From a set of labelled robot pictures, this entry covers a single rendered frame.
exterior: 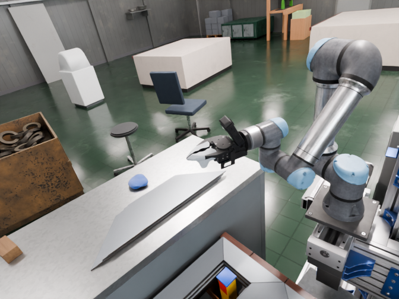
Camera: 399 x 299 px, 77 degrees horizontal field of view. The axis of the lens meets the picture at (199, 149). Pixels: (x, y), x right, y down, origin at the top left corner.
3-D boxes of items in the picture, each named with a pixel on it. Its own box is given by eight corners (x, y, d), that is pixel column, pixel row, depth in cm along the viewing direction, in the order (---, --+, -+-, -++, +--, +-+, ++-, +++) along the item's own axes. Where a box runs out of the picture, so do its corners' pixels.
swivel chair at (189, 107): (192, 123, 437) (181, 60, 381) (217, 131, 396) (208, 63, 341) (164, 138, 404) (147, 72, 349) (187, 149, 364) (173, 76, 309)
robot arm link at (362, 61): (409, 57, 72) (309, 196, 81) (372, 53, 81) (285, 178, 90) (396, 34, 65) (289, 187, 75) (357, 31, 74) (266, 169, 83)
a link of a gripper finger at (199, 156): (192, 175, 78) (218, 165, 80) (190, 161, 74) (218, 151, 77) (188, 169, 80) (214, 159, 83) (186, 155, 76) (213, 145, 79)
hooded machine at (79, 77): (72, 104, 629) (48, 52, 564) (92, 96, 663) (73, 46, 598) (84, 109, 585) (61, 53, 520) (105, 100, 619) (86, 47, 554)
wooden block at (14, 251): (23, 253, 107) (17, 245, 104) (8, 264, 103) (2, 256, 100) (10, 242, 113) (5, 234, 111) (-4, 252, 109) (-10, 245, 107)
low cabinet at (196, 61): (140, 87, 674) (131, 56, 632) (187, 66, 804) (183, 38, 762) (187, 92, 579) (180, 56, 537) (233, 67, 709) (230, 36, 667)
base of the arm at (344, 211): (328, 190, 113) (331, 173, 108) (367, 203, 104) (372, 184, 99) (316, 212, 104) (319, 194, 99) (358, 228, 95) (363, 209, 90)
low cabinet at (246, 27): (274, 32, 1100) (274, 15, 1065) (256, 40, 1006) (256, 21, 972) (240, 34, 1202) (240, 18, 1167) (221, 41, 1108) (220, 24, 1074)
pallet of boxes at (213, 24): (233, 34, 1225) (232, 8, 1168) (225, 37, 1180) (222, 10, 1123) (215, 35, 1293) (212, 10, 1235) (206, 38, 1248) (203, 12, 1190)
